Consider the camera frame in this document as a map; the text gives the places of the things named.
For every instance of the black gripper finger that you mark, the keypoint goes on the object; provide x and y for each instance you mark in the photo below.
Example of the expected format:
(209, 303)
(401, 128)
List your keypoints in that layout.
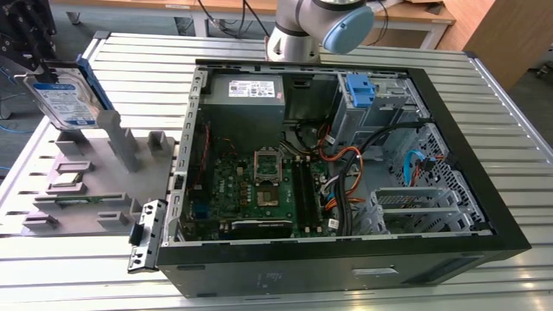
(42, 61)

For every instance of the hard disk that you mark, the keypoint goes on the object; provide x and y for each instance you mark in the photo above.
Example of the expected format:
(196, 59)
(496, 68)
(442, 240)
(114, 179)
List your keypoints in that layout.
(64, 103)

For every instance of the silver disk bay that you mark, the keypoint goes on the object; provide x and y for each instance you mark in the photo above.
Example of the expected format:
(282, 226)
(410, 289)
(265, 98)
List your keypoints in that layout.
(414, 212)

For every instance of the silver CPU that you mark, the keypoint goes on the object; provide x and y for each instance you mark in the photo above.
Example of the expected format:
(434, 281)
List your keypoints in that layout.
(66, 179)

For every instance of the grey parts rack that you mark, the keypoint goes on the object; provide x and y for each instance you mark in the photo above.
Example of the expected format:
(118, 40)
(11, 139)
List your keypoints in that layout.
(112, 184)

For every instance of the green RAM stick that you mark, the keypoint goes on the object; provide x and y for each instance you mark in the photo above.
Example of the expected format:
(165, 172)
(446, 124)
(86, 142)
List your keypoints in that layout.
(80, 201)

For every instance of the black case fan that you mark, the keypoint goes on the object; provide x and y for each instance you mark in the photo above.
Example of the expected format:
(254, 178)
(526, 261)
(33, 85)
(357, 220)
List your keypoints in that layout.
(198, 145)

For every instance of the grey power supply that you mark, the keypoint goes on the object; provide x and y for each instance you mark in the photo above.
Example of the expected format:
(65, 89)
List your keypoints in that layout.
(241, 123)

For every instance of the blue VGA port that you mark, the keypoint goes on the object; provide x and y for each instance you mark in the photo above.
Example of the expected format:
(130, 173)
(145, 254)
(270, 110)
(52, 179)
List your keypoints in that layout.
(201, 211)

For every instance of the green motherboard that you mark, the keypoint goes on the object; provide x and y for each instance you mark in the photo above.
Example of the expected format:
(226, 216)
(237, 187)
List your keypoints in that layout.
(229, 210)

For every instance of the black graphics card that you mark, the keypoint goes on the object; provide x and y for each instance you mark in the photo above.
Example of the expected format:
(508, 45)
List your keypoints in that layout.
(258, 226)

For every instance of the black RAM slot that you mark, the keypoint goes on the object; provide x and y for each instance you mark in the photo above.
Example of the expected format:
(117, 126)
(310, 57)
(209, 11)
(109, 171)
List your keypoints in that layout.
(316, 194)
(310, 194)
(298, 194)
(305, 194)

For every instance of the blue drive latch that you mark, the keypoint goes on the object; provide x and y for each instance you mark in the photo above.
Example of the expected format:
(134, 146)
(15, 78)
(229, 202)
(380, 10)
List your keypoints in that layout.
(358, 94)

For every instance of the silver drive cage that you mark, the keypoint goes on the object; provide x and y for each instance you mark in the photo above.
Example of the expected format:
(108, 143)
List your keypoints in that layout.
(352, 126)

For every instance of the wooden top desk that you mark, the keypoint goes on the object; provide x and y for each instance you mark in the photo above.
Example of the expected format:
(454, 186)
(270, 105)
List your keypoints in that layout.
(410, 14)

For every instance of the black PC case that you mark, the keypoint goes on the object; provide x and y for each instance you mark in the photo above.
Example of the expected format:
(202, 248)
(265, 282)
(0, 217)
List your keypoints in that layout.
(302, 272)

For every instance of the wooden cabinet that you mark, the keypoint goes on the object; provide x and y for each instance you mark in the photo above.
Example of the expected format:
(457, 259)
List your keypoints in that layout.
(509, 32)

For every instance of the silver hinged card bracket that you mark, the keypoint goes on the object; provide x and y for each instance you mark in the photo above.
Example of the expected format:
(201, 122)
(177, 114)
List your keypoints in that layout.
(148, 233)

